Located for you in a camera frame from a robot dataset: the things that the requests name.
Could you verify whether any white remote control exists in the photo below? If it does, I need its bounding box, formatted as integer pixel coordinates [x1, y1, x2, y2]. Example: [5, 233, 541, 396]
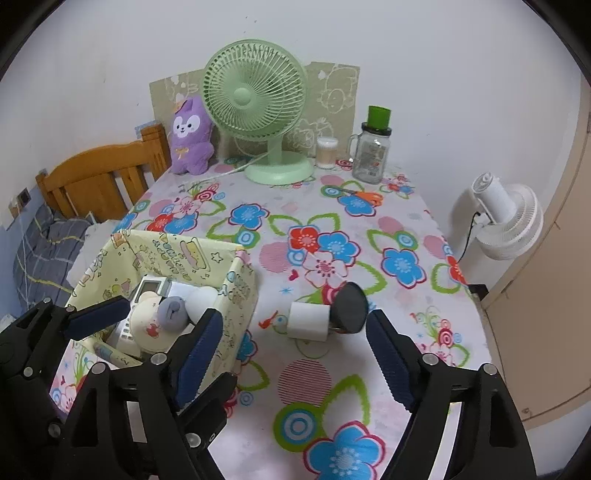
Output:
[110, 275, 171, 358]

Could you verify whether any white egg-shaped object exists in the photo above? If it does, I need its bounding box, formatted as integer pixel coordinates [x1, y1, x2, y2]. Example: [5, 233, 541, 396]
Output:
[184, 286, 217, 325]

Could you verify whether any black oval tray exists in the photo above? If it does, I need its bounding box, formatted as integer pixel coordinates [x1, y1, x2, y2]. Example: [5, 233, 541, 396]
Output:
[329, 282, 369, 334]

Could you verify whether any white 45W charger box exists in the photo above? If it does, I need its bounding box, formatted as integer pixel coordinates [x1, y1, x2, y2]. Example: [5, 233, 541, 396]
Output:
[287, 302, 331, 342]

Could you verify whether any grey seal plush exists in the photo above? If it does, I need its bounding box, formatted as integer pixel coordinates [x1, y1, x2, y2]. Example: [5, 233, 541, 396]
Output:
[156, 296, 189, 333]

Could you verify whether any beige cabinet door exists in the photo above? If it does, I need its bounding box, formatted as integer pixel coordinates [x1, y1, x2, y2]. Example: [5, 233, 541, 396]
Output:
[484, 83, 590, 429]

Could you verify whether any floral tablecloth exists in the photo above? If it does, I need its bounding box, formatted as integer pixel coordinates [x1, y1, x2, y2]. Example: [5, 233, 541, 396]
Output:
[115, 158, 490, 479]

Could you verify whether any yellow cartoon storage box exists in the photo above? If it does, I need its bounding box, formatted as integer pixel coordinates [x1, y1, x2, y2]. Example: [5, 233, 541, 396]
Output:
[67, 230, 259, 391]

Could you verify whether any grey plaid bedding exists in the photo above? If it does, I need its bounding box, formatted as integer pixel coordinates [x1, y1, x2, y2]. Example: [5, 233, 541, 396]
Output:
[13, 203, 91, 311]

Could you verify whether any white clip fan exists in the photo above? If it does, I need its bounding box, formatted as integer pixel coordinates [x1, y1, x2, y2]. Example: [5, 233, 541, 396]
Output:
[471, 172, 544, 261]

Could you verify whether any wooden bed headboard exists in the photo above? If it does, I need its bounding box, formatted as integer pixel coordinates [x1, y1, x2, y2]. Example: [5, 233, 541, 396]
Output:
[35, 124, 171, 222]

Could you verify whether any purple plush toy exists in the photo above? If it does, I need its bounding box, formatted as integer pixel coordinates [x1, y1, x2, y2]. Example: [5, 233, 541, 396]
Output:
[169, 96, 214, 175]

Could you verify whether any glass jar green lid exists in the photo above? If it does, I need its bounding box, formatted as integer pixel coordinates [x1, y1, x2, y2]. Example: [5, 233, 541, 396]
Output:
[346, 105, 392, 185]

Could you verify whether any cotton swab container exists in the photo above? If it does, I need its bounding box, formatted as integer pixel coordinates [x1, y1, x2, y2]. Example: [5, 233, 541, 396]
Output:
[315, 136, 339, 169]

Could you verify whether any green desk fan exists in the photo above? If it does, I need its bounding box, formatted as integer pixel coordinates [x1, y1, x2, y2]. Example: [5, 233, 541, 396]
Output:
[200, 39, 314, 185]

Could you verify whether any black fan power cable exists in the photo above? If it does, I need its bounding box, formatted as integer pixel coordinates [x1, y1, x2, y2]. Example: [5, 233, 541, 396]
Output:
[457, 210, 484, 271]

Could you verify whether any white fan power cord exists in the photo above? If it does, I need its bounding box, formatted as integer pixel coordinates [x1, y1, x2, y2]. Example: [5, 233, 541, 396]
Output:
[202, 154, 270, 181]

